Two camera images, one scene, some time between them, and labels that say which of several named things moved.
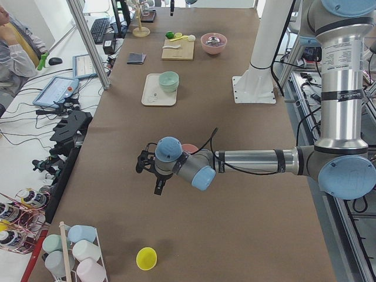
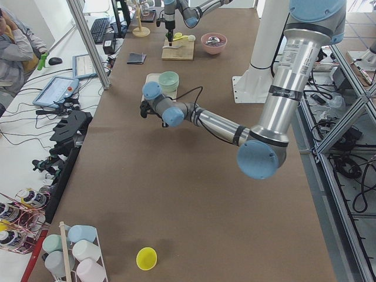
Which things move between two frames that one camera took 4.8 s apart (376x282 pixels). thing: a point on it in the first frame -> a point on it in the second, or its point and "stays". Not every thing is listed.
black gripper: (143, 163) -> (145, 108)
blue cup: (79, 232) stays
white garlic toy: (191, 37) stays
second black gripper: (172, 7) -> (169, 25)
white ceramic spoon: (174, 46) stays
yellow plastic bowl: (146, 258) stays
